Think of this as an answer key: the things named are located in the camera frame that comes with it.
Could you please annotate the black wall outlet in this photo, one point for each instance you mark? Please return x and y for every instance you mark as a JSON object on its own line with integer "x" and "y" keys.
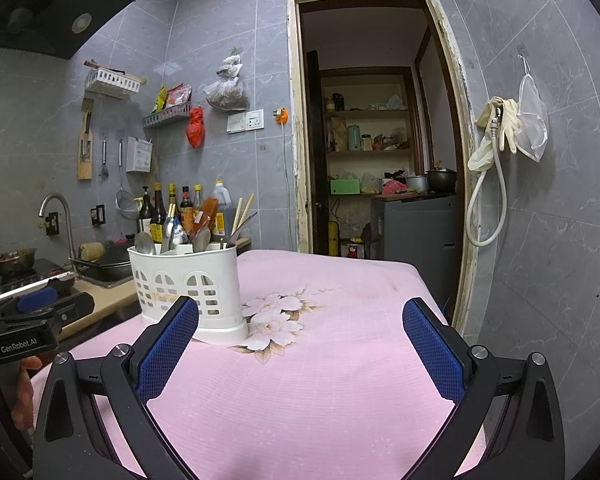
{"x": 52, "y": 223}
{"x": 98, "y": 214}

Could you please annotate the wooden knife rack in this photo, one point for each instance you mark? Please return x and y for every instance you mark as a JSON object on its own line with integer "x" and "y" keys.
{"x": 85, "y": 150}

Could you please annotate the orange plug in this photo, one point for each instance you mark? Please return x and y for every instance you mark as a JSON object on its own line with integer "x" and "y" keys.
{"x": 280, "y": 116}

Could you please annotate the orange seasoning packet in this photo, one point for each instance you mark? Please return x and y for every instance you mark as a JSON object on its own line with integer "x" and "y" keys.
{"x": 207, "y": 212}

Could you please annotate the black range hood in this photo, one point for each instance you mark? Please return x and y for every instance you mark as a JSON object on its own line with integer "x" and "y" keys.
{"x": 45, "y": 5}

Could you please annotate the glass jar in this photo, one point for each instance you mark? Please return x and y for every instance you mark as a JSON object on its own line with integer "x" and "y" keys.
{"x": 366, "y": 142}

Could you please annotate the silver spoon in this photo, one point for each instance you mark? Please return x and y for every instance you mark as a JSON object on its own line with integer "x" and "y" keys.
{"x": 144, "y": 242}
{"x": 170, "y": 225}
{"x": 202, "y": 237}

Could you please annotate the metal pot with food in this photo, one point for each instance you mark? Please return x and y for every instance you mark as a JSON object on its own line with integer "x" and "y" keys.
{"x": 14, "y": 262}

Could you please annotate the gas stove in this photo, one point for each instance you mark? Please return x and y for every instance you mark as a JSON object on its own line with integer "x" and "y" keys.
{"x": 10, "y": 285}

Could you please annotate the dark cooking pot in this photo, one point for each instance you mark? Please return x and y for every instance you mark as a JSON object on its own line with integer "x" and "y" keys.
{"x": 441, "y": 181}

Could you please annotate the dark pump bottle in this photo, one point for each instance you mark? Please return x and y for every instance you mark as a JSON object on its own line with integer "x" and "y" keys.
{"x": 146, "y": 215}

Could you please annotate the wooden pantry shelf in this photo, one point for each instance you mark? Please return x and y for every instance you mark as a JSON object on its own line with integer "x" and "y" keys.
{"x": 370, "y": 152}

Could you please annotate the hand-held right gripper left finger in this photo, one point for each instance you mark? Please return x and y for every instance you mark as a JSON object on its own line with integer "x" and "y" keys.
{"x": 165, "y": 350}

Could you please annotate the white mesh bag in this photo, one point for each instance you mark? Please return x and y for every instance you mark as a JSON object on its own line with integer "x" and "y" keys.
{"x": 532, "y": 120}

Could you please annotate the wooden chopstick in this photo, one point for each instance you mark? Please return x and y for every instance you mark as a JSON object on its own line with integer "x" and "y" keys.
{"x": 249, "y": 207}
{"x": 238, "y": 215}

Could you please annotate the red plastic bag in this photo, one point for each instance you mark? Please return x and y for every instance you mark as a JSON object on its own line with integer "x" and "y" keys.
{"x": 195, "y": 130}

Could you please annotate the white wall socket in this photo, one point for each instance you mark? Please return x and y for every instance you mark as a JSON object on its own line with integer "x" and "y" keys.
{"x": 254, "y": 119}

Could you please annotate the worn door frame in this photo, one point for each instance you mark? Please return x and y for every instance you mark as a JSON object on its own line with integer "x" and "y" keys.
{"x": 295, "y": 110}

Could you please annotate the rubber gloves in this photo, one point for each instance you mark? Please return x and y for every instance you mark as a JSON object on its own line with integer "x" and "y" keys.
{"x": 507, "y": 120}

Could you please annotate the pink cloth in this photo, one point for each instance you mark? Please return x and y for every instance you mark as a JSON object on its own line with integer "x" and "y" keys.
{"x": 395, "y": 187}

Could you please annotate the small metal pot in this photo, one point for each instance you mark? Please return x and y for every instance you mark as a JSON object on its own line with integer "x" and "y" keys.
{"x": 416, "y": 184}

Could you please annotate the white hanging holder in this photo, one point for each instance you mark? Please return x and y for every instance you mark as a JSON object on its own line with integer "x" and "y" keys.
{"x": 141, "y": 155}

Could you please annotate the green thermos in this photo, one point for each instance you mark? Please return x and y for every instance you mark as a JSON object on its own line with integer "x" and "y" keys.
{"x": 353, "y": 138}

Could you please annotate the white wall basket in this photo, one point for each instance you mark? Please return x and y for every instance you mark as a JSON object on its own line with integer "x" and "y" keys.
{"x": 112, "y": 82}

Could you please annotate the grey wall shelf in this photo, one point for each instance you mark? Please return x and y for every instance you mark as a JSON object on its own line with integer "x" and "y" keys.
{"x": 165, "y": 117}

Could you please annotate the blue and white packet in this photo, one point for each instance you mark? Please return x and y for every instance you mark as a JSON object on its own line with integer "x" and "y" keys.
{"x": 180, "y": 234}

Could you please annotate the grey cabinet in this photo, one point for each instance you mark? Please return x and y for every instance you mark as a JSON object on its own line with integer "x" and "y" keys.
{"x": 410, "y": 230}

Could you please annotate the metal strainer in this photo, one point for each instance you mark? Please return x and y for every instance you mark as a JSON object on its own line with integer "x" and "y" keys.
{"x": 125, "y": 205}

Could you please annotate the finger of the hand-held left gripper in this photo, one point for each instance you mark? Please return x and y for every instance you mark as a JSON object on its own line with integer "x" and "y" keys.
{"x": 77, "y": 305}
{"x": 37, "y": 301}

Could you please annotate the yellow sponge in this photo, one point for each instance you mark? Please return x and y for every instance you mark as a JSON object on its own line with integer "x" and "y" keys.
{"x": 91, "y": 250}

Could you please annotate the person's left hand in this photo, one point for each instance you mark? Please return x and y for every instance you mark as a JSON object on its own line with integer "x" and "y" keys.
{"x": 22, "y": 400}

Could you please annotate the black wok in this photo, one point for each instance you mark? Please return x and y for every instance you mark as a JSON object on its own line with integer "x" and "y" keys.
{"x": 110, "y": 262}

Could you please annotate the clear bag of dried goods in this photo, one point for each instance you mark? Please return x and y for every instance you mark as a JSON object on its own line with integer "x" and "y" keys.
{"x": 225, "y": 92}

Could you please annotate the white wall switch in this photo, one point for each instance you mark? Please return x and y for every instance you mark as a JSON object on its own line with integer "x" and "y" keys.
{"x": 236, "y": 123}

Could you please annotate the white plastic utensil basket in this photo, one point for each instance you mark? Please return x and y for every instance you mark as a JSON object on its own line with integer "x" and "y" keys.
{"x": 210, "y": 270}

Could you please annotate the metal faucet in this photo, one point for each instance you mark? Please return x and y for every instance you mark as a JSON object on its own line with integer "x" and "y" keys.
{"x": 67, "y": 225}

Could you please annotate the yellow cylinder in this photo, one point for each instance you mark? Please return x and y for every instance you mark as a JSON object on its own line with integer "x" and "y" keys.
{"x": 333, "y": 239}

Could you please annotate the green box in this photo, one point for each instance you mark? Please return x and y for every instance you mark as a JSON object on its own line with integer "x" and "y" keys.
{"x": 345, "y": 187}

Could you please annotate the pink floral tablecloth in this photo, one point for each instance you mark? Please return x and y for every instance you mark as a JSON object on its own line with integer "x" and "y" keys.
{"x": 330, "y": 360}

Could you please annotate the snack packets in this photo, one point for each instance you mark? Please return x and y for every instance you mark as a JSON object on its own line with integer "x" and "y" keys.
{"x": 175, "y": 97}

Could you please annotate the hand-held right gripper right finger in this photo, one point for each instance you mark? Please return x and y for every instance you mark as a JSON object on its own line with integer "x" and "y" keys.
{"x": 432, "y": 350}

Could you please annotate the metal whisk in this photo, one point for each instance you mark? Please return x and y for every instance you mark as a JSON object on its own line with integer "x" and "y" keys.
{"x": 104, "y": 160}

